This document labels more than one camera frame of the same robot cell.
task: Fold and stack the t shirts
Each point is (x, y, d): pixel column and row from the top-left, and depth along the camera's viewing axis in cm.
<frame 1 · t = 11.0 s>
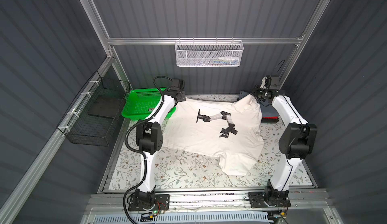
left hand: (178, 95, 98), fingers closed
right hand: (254, 90, 93), fingers open
white printed t-shirt: (231, 131, 101), on the table
green plastic basket: (141, 104, 118), on the table
grey folded t-shirt: (264, 114, 100), point 9 cm above the table

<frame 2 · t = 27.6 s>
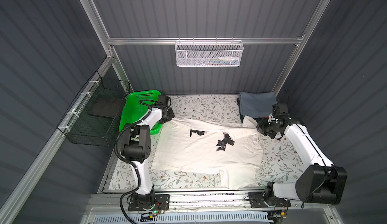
left hand: (169, 116, 100), fingers closed
right hand: (259, 129, 84), fingers closed
white printed t-shirt: (232, 149, 94), on the table
the other named things where they were.

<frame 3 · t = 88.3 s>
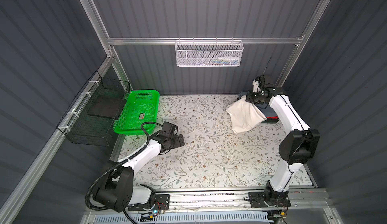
left hand: (176, 142, 89), fingers open
right hand: (249, 97, 89), fingers closed
white printed t-shirt: (245, 115, 94), point 14 cm above the table
the other named things where they were.

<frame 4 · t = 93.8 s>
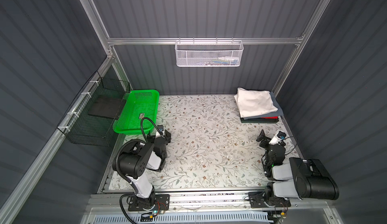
left hand: (156, 131, 92), fingers open
right hand: (272, 134, 86), fingers open
white printed t-shirt: (254, 102, 106), point 10 cm above the table
the other named things where they were.

